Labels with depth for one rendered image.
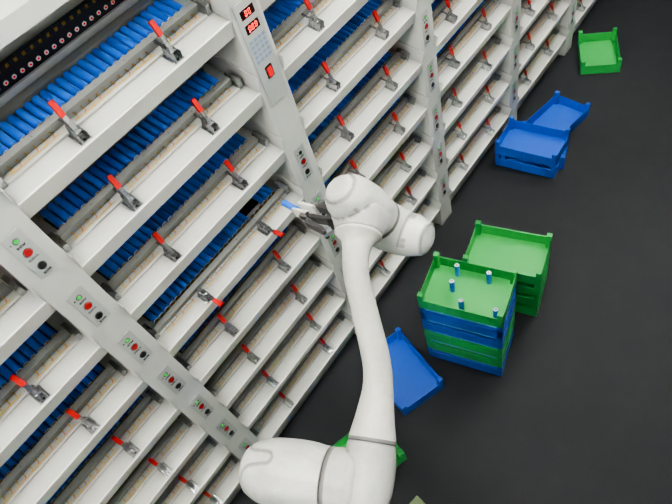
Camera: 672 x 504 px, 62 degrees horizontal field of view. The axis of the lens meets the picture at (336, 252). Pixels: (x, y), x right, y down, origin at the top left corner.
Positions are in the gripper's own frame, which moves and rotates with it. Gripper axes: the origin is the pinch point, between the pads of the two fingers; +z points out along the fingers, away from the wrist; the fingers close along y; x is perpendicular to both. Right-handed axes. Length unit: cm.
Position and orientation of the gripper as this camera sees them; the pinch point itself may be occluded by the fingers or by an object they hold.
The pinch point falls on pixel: (305, 210)
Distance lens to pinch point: 153.1
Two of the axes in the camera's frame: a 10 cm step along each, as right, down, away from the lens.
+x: 4.1, 6.6, 6.3
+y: -5.8, 7.2, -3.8
